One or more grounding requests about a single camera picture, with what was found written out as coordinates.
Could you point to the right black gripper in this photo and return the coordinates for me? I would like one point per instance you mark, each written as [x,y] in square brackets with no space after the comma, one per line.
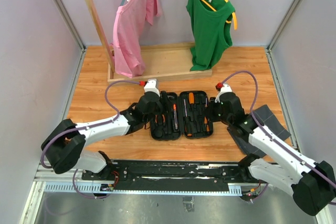
[212,104]

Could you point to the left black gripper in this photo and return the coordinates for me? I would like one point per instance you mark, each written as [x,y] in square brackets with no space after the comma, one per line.
[165,103]

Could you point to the orange handled pliers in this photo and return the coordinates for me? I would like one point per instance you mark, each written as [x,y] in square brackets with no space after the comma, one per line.
[160,120]

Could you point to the black plastic tool case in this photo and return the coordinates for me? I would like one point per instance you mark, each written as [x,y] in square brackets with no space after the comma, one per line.
[198,119]

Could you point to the small orange screwdriver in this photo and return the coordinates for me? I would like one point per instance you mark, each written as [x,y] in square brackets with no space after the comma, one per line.
[191,100]

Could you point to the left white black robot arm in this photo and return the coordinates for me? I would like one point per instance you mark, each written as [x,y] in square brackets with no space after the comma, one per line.
[65,146]

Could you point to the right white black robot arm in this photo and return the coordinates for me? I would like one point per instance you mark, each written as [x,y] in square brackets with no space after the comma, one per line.
[309,183]

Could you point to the wooden clothes rack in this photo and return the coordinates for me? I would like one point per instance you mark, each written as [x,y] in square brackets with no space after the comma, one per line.
[166,62]

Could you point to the green tank top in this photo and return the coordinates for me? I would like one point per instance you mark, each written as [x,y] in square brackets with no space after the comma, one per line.
[210,23]

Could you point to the pink t-shirt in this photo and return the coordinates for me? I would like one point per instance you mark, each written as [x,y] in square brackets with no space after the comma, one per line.
[127,29]

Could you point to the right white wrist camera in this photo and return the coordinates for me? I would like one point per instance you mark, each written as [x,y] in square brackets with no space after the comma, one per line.
[222,88]

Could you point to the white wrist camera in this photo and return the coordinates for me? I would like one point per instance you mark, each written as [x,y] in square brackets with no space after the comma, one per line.
[222,88]
[151,85]

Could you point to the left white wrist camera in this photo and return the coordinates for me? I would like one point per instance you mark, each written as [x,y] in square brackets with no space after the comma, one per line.
[151,85]

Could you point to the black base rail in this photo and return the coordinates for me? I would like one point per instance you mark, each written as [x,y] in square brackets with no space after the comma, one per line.
[173,176]

